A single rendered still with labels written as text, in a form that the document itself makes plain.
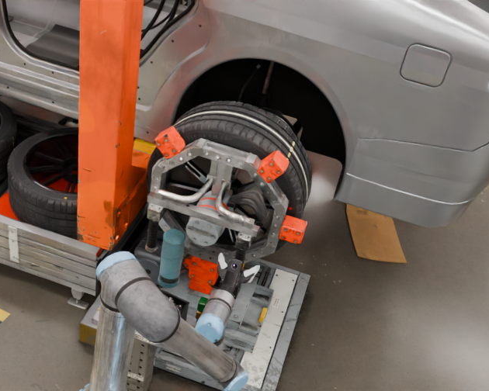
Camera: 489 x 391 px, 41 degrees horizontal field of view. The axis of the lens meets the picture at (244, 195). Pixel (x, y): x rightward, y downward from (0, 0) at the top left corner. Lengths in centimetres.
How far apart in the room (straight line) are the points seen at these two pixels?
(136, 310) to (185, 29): 140
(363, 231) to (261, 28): 179
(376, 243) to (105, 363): 233
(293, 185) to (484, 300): 178
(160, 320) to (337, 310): 189
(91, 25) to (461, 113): 141
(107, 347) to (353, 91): 139
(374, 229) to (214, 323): 211
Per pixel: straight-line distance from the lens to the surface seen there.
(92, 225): 275
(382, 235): 405
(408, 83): 261
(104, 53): 230
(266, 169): 236
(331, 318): 345
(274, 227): 250
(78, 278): 314
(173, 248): 256
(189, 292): 306
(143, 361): 276
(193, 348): 190
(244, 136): 242
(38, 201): 311
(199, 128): 246
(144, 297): 171
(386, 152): 276
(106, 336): 191
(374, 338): 344
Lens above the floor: 245
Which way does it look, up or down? 37 degrees down
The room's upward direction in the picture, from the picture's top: 12 degrees clockwise
